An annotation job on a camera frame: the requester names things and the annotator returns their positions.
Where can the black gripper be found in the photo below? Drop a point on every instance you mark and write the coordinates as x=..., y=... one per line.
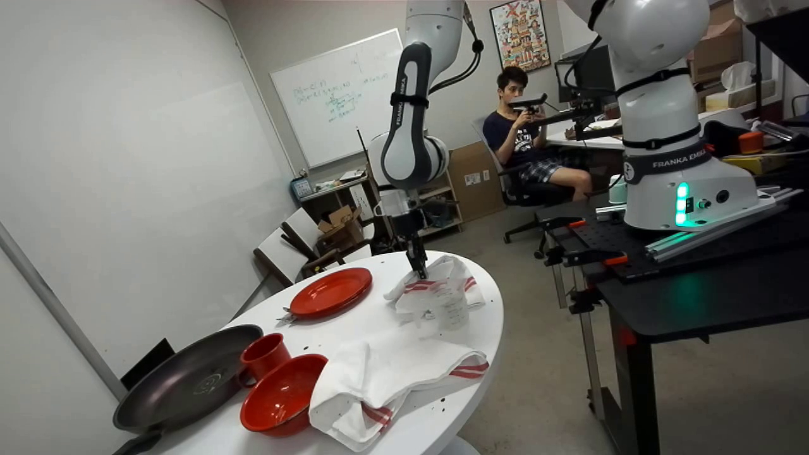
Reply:
x=410, y=229

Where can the white towel red stripes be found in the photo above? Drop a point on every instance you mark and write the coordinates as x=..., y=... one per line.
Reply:
x=446, y=275

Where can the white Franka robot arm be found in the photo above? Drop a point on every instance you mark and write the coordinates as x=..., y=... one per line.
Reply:
x=666, y=111

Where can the crumpled white red-striped towel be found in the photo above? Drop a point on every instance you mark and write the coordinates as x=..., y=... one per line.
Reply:
x=379, y=371

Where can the wooden shelf unit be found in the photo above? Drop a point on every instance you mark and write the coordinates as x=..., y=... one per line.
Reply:
x=442, y=212

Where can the clear plastic measuring cup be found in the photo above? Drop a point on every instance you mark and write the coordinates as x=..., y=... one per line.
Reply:
x=437, y=320

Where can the crumpled brown cardboard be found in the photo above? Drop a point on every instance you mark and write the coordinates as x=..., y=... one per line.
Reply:
x=341, y=224

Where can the brown cardboard box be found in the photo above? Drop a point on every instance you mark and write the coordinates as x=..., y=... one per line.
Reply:
x=473, y=181

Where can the red plate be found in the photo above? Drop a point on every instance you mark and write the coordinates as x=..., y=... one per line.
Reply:
x=330, y=291

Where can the small cluttered side table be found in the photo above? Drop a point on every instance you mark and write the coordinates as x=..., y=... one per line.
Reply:
x=325, y=193

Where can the wooden folding chair white cushions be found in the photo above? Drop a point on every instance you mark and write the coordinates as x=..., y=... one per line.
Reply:
x=282, y=253

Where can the black swivel chair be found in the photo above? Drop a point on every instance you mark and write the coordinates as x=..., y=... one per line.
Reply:
x=540, y=195

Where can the seated person dark shirt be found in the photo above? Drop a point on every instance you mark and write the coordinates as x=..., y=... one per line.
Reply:
x=506, y=136

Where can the red cup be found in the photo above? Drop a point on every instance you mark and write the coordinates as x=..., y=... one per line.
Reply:
x=265, y=355

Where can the black handheld controller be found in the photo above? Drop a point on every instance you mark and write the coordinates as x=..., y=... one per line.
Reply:
x=528, y=103

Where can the red bowl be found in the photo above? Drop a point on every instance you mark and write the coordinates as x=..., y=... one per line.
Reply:
x=282, y=395

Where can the black computer monitor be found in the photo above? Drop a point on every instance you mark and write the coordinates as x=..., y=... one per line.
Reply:
x=590, y=80

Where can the dark frying pan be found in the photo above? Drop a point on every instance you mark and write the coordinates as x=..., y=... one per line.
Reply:
x=185, y=380

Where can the black robot desk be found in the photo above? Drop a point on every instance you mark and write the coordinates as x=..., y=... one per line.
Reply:
x=715, y=295

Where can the small orange-red cup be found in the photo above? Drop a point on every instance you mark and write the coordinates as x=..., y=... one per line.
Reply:
x=752, y=143

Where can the stacked cardboard boxes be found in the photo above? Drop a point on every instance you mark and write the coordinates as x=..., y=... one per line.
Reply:
x=715, y=46

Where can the black overhead shelf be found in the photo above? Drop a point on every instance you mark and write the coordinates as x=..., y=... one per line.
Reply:
x=784, y=39

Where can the round white pedestal table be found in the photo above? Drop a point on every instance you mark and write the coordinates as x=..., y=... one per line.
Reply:
x=319, y=333

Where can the wall whiteboard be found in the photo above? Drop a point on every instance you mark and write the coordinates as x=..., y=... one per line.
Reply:
x=338, y=103

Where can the colourful wall poster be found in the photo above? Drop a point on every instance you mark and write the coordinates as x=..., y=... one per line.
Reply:
x=522, y=39

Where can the black wall box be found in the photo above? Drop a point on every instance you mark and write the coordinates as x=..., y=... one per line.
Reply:
x=147, y=365

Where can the aluminium rail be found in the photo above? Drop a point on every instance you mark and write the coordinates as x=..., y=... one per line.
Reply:
x=724, y=224

